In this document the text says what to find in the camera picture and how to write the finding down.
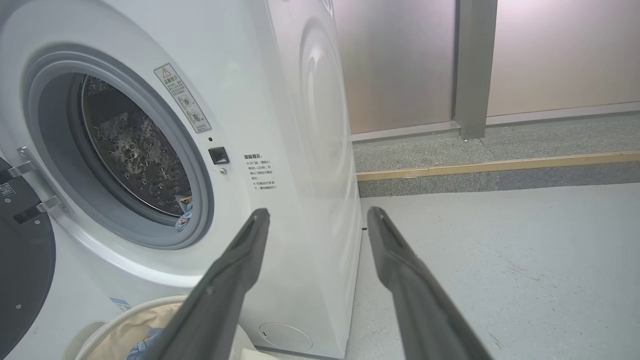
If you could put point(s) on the dark round washer door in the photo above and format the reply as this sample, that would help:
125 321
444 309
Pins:
25 270

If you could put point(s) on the black door latch socket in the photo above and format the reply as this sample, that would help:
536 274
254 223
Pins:
219 155

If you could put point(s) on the grey rubber door gasket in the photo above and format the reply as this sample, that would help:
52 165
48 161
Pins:
55 125

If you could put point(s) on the yellow wooden floor strip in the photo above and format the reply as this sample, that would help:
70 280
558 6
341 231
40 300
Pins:
500 165

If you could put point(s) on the round drain filter cap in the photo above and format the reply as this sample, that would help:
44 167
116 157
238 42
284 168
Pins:
285 336

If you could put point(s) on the white washing machine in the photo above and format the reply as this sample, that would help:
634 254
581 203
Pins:
300 200

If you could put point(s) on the grey warning sticker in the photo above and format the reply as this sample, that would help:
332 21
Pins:
182 97

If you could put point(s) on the QR code sticker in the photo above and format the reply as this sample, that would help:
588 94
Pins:
7 190

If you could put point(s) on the blue energy label sticker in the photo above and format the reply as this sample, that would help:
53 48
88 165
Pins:
120 304

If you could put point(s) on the printed text notice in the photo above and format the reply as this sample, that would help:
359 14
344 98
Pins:
260 172

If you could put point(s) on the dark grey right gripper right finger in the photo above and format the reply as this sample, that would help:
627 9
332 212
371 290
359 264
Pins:
420 300

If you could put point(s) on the steel washer drum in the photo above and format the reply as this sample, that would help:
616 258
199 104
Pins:
135 150

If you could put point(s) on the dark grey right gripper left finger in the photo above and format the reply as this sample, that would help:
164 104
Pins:
220 300

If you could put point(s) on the metal door hinge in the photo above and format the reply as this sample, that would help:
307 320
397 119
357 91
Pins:
47 202

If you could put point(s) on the cream canvas laundry basket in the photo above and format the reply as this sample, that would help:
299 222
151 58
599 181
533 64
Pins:
125 325

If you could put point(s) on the grey metal pillar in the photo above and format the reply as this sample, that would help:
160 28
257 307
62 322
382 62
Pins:
472 70

